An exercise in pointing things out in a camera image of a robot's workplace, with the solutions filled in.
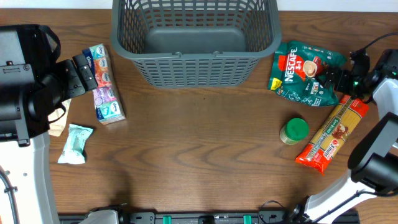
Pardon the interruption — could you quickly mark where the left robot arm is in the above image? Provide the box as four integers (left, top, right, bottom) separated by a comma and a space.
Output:
1, 24, 98, 223

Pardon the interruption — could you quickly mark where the green Nescafe coffee bag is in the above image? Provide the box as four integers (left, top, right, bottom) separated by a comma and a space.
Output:
267, 40, 346, 107

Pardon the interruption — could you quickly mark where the green lidded jar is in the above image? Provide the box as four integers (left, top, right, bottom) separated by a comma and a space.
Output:
280, 118, 309, 145

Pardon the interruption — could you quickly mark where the beige paper pouch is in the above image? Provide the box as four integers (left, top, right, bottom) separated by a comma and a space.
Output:
48, 99, 71, 137

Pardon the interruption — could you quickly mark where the red spaghetti pasta pack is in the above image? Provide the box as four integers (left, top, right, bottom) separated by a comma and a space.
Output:
295, 95, 369, 173

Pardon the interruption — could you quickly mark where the small mint green packet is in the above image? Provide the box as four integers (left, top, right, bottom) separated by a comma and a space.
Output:
58, 124, 93, 165

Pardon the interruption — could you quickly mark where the Kleenex tissue multipack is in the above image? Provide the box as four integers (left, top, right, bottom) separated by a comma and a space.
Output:
82, 44, 126, 125

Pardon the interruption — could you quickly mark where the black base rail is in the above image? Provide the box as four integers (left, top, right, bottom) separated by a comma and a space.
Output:
58, 210, 361, 224

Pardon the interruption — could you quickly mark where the grey plastic basket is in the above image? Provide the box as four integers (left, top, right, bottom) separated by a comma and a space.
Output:
111, 0, 282, 88

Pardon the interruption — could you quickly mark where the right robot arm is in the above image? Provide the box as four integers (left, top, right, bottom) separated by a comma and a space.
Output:
291, 49, 397, 223

